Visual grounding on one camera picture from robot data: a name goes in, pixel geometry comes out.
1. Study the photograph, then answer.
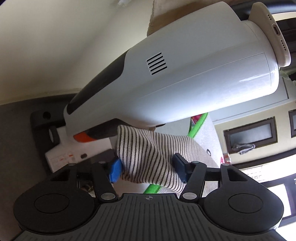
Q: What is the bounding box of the striped beige garment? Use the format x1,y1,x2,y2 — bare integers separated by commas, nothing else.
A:
115,125,220,195

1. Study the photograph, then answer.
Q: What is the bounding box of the hanging grey cloth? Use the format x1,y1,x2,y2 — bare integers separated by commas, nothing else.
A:
232,143,255,155

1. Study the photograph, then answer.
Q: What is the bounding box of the small brown framed window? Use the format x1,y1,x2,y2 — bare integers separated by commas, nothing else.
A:
223,116,277,154

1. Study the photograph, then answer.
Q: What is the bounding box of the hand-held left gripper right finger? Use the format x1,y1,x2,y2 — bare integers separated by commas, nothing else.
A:
172,153,253,202

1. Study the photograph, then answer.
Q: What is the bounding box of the phone in beige case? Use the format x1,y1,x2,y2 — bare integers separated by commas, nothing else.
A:
248,2,291,69

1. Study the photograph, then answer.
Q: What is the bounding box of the black bracket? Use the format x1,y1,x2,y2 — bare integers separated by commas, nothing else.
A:
30,109,67,131

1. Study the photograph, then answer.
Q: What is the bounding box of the white cartoon printed mat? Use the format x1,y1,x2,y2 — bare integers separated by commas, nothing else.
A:
143,112,221,195

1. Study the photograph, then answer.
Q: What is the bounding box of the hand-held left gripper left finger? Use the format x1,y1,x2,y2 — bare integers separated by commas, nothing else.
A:
50,159,122,202

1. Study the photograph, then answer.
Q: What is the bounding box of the white handheld vacuum cleaner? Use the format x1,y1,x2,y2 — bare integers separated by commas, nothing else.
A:
63,1,281,143

